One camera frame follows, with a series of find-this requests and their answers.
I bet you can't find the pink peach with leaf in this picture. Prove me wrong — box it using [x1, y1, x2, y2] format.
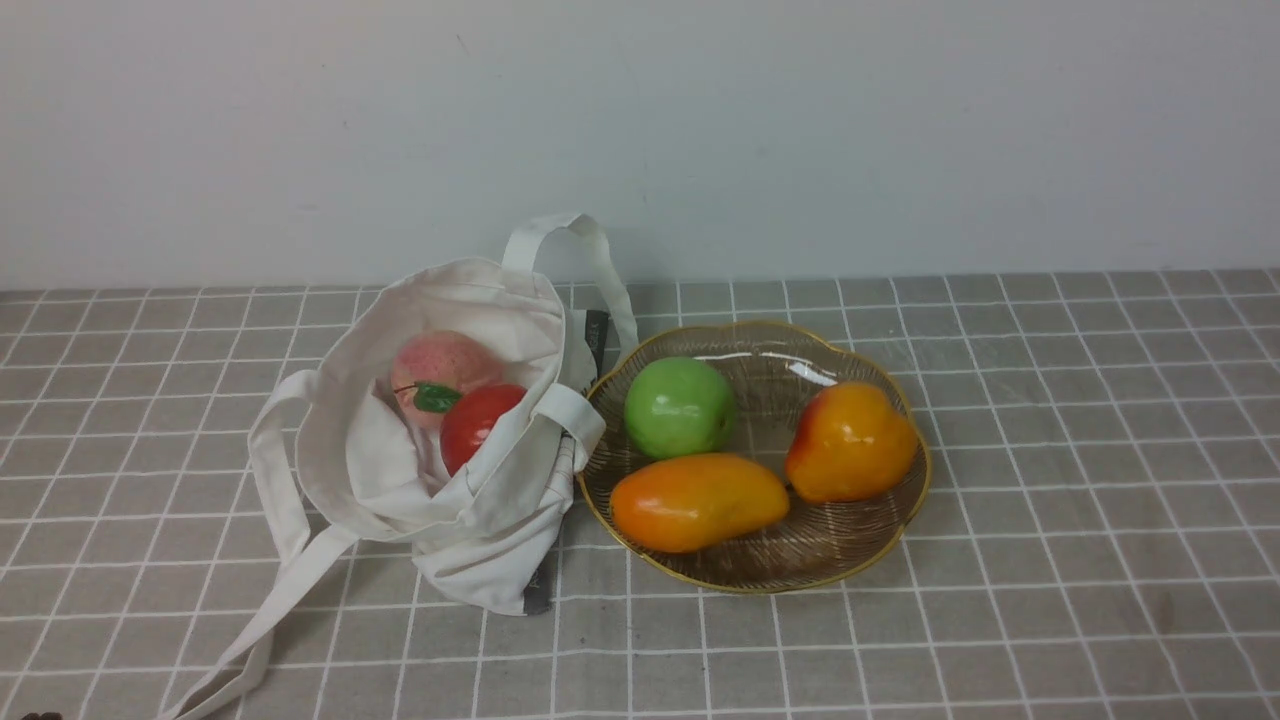
[389, 331, 504, 430]

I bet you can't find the white canvas tote bag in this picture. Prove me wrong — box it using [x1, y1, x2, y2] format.
[166, 214, 637, 719]

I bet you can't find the green apple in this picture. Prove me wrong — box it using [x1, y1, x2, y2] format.
[623, 357, 737, 460]

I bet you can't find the orange mango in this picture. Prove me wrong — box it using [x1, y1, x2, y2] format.
[609, 454, 791, 553]

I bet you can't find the red apple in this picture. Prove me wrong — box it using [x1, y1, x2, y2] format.
[439, 383, 526, 477]

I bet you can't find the orange yellow pear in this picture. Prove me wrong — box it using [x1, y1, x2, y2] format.
[783, 382, 922, 503]

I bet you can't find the grey checked tablecloth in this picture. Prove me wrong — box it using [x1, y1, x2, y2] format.
[1, 270, 1279, 719]

